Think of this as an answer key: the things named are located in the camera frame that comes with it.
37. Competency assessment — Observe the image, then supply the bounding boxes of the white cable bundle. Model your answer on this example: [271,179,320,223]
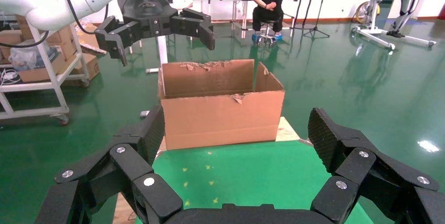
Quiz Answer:
[0,69,22,87]

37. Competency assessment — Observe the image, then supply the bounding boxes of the black pole stand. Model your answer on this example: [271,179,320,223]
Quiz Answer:
[297,0,305,28]
[305,0,314,30]

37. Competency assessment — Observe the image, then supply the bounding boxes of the flattened cardboard sheet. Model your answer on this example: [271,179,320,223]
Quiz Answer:
[75,23,108,56]

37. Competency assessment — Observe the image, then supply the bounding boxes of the white robot support stand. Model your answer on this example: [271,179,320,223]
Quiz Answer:
[353,0,437,51]

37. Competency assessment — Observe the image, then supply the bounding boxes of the clear plastic bag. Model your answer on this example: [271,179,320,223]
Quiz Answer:
[8,40,49,72]

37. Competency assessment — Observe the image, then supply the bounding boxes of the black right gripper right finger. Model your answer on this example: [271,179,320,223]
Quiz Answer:
[308,108,445,224]

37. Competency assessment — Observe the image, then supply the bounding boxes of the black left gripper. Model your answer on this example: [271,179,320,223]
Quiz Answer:
[94,0,216,67]

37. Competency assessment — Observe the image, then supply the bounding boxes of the green cloth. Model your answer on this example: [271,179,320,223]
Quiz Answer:
[135,140,374,224]

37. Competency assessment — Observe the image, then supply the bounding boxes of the black legged robot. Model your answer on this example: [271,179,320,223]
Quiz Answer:
[386,0,431,39]

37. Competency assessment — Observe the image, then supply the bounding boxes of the white lifting column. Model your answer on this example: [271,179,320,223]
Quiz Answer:
[145,35,169,74]

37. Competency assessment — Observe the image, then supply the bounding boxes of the black tripod stand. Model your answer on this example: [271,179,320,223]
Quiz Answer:
[301,0,333,39]

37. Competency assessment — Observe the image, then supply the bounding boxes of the white shelf cart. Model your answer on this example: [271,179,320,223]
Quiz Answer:
[0,15,91,126]

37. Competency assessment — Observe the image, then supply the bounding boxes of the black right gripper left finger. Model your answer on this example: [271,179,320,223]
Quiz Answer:
[35,105,183,224]

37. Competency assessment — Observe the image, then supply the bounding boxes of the large open cardboard carton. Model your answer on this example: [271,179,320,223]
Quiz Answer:
[158,59,286,151]

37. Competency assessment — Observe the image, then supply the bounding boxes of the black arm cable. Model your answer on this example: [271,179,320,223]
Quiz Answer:
[0,0,109,49]

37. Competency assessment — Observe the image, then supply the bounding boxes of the chrome swivel stool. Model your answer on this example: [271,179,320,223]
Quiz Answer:
[255,20,279,48]

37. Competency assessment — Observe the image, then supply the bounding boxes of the flat cardboard tray box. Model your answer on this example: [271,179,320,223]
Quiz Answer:
[17,52,67,83]

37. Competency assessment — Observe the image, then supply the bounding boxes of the brown cardboard storage box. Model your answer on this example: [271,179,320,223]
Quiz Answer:
[0,29,22,60]
[45,24,78,60]
[61,52,101,88]

